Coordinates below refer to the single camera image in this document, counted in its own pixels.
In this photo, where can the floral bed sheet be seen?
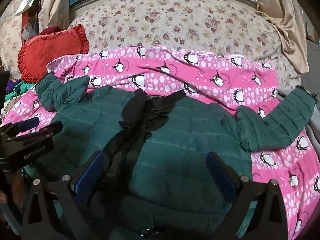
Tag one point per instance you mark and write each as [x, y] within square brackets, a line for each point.
[162, 22]

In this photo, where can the pink penguin blanket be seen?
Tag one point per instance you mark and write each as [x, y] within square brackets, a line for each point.
[175, 65]

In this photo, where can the grey cloth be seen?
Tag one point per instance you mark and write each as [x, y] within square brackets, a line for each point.
[312, 62]

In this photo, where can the pile of colourful clothes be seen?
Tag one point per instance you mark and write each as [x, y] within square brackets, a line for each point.
[20, 87]

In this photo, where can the red ruffled pillow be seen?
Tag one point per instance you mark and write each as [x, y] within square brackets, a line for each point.
[50, 50]

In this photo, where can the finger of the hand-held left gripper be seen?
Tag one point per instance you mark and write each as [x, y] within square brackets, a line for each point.
[30, 124]
[51, 128]

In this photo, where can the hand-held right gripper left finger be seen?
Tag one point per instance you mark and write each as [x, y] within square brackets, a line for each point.
[87, 178]

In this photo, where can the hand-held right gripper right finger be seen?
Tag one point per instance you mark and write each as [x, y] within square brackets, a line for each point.
[221, 178]

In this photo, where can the white paper bag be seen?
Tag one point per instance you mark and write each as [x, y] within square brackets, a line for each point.
[26, 1]

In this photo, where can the beige curtain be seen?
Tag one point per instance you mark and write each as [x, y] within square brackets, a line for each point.
[52, 5]
[287, 30]

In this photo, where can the floral wall cloth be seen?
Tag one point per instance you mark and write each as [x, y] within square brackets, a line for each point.
[10, 35]

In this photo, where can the green puffer jacket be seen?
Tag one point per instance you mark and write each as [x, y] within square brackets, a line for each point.
[175, 142]

